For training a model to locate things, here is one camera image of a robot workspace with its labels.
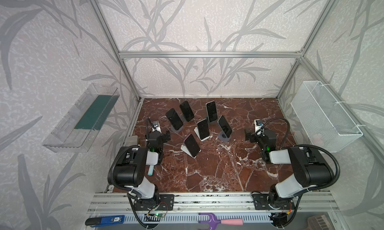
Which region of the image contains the black phone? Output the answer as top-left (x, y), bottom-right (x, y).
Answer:
top-left (184, 134), bottom-right (201, 158)
top-left (206, 101), bottom-right (218, 123)
top-left (197, 119), bottom-right (210, 141)
top-left (180, 100), bottom-right (195, 122)
top-left (218, 116), bottom-right (233, 136)
top-left (166, 108), bottom-right (183, 129)

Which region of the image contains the purple round phone stand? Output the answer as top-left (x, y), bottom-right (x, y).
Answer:
top-left (218, 131), bottom-right (232, 143)

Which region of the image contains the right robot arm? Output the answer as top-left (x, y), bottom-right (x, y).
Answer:
top-left (245, 129), bottom-right (341, 210)

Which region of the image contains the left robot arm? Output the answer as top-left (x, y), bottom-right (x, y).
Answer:
top-left (108, 130), bottom-right (171, 205)

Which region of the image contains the grey stand far left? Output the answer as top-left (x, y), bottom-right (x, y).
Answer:
top-left (171, 126), bottom-right (184, 133)

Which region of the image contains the white phone stand front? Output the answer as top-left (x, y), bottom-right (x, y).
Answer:
top-left (181, 144), bottom-right (201, 159)

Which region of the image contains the white phone stand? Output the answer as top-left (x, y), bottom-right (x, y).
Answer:
top-left (181, 144), bottom-right (201, 159)
top-left (193, 126), bottom-right (213, 143)

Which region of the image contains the white phone stand centre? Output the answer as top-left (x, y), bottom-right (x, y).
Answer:
top-left (193, 126), bottom-right (213, 143)

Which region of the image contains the black phone on white stand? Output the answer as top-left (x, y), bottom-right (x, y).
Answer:
top-left (197, 119), bottom-right (210, 141)

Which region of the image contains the teal silicone spatula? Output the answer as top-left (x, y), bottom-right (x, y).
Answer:
top-left (148, 165), bottom-right (155, 176)

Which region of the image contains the purple pink fork tool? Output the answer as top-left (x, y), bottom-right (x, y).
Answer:
top-left (199, 213), bottom-right (244, 230)

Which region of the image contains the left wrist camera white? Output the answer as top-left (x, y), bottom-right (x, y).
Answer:
top-left (152, 121), bottom-right (162, 133)

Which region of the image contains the white wire mesh basket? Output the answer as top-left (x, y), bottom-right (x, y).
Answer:
top-left (291, 81), bottom-right (363, 153)

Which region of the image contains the aluminium mounting rail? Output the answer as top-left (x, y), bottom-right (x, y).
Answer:
top-left (87, 192), bottom-right (340, 215)

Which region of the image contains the clear plastic wall tray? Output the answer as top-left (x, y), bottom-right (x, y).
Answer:
top-left (43, 83), bottom-right (120, 153)

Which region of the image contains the blue handled tool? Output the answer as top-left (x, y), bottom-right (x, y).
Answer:
top-left (85, 215), bottom-right (126, 228)

